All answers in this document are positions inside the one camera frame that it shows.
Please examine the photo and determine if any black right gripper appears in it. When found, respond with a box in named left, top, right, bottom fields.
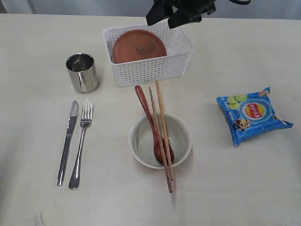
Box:
left=146, top=0, right=216, bottom=29

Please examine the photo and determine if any brown wooden spoon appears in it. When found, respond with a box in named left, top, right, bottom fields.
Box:
left=135, top=85, right=163, bottom=164

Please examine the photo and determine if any shiny metal cup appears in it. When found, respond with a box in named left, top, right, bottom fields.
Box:
left=65, top=53, right=100, bottom=93

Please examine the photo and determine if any silver metal fork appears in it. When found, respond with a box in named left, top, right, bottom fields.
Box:
left=68, top=100, right=94, bottom=190

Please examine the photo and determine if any blue chips bag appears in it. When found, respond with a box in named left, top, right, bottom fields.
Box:
left=216, top=87, right=293, bottom=146

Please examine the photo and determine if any white bowl dark inside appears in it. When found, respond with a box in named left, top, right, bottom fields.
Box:
left=128, top=114, right=192, bottom=170

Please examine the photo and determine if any silver table knife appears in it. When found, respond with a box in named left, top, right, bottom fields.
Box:
left=56, top=100, right=78, bottom=186

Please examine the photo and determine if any wooden chopstick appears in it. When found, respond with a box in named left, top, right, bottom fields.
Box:
left=155, top=81, right=174, bottom=181
left=149, top=87, right=173, bottom=193

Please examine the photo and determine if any brown wooden plate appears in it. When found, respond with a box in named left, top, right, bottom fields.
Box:
left=112, top=29, right=167, bottom=64

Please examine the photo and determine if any white perforated plastic basket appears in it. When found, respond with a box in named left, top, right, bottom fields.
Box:
left=103, top=21, right=194, bottom=87

